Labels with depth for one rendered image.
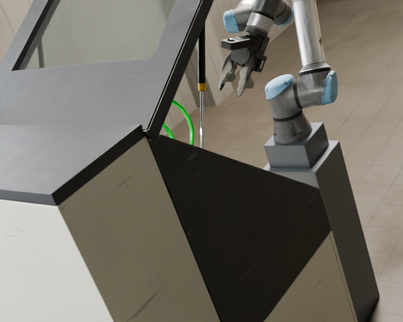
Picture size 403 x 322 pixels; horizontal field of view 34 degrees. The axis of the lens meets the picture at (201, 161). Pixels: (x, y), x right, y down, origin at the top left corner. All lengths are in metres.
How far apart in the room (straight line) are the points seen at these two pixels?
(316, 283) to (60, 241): 0.98
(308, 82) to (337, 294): 0.76
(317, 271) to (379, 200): 1.68
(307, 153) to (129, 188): 1.19
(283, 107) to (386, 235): 1.21
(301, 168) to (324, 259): 0.51
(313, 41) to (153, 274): 1.25
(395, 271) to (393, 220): 0.41
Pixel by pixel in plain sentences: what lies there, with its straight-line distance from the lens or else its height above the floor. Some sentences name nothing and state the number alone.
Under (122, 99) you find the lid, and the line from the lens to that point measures 1.55.
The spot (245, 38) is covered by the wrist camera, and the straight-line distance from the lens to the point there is 2.03.
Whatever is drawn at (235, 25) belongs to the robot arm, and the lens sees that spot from 2.19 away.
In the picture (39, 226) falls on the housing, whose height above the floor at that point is 1.41.
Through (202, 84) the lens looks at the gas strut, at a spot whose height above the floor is 1.47.
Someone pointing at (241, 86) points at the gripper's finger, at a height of 1.31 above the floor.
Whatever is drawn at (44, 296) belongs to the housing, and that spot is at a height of 1.20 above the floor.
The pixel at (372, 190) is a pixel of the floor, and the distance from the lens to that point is 3.84.
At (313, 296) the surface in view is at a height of 0.68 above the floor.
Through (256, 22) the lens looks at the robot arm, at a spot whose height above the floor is 1.46.
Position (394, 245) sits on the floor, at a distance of 3.38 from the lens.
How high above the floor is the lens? 1.99
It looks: 25 degrees down
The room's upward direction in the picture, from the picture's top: 20 degrees counter-clockwise
